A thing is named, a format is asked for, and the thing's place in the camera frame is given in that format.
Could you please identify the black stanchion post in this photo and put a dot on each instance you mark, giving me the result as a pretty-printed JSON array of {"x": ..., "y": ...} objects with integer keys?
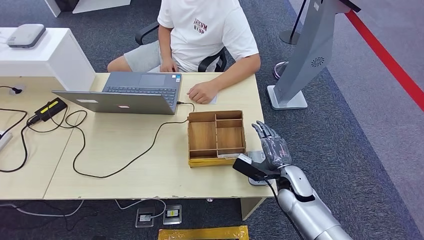
[{"x": 290, "y": 37}]

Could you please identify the white card stack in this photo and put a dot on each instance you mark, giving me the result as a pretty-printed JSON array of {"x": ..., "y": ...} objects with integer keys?
[{"x": 230, "y": 155}]

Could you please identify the white cabinet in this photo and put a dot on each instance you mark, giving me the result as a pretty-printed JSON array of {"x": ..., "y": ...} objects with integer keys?
[{"x": 49, "y": 59}]

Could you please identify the white ID card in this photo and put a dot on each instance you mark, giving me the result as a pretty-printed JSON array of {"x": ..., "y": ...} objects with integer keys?
[{"x": 214, "y": 100}]

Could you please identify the white power strip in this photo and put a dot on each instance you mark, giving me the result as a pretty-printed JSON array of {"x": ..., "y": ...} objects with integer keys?
[{"x": 4, "y": 140}]

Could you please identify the person's right forearm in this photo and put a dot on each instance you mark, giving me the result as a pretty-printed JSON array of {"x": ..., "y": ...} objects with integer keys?
[{"x": 164, "y": 41}]

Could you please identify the white furniture panel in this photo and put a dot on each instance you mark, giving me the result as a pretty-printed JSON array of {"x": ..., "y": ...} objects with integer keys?
[{"x": 96, "y": 4}]

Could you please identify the grey card reader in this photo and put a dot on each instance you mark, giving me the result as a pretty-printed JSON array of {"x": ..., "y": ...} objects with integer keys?
[{"x": 256, "y": 155}]

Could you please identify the grey laptop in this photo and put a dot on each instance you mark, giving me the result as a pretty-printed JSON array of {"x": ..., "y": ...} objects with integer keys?
[{"x": 132, "y": 102}]

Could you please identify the person's left forearm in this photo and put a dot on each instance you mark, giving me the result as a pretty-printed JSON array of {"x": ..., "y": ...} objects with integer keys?
[{"x": 238, "y": 73}]

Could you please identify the person's right hand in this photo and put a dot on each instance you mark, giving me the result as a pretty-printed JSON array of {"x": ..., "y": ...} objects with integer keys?
[{"x": 169, "y": 65}]

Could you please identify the grey flat device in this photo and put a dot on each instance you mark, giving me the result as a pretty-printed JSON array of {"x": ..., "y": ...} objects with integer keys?
[{"x": 26, "y": 35}]

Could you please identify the black power adapter yellow label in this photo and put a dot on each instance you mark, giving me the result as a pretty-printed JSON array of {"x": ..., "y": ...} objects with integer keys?
[{"x": 50, "y": 109}]

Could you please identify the black office chair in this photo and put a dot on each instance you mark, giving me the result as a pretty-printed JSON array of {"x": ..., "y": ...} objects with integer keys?
[{"x": 210, "y": 63}]

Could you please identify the chrome stanchion base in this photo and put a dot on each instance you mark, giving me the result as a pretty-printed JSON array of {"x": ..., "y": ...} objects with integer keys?
[{"x": 280, "y": 70}]

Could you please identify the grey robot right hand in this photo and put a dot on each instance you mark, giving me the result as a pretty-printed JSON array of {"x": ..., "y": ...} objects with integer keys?
[{"x": 276, "y": 150}]

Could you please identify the person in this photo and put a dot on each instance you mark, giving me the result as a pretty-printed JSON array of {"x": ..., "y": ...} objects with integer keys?
[{"x": 205, "y": 33}]

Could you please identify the grey kiosk stand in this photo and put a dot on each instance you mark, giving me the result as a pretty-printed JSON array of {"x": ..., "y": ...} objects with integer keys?
[{"x": 311, "y": 49}]

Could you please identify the metal floor socket plate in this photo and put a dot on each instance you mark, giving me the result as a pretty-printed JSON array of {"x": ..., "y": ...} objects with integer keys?
[
  {"x": 172, "y": 214},
  {"x": 145, "y": 217}
]

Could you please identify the person's left hand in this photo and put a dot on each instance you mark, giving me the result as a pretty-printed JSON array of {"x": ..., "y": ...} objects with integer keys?
[{"x": 203, "y": 92}]

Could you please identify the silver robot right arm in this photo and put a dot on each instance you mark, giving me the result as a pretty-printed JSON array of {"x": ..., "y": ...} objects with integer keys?
[{"x": 308, "y": 212}]

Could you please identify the wooden organizer box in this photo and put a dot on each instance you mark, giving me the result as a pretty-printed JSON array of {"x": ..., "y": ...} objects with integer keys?
[{"x": 202, "y": 136}]

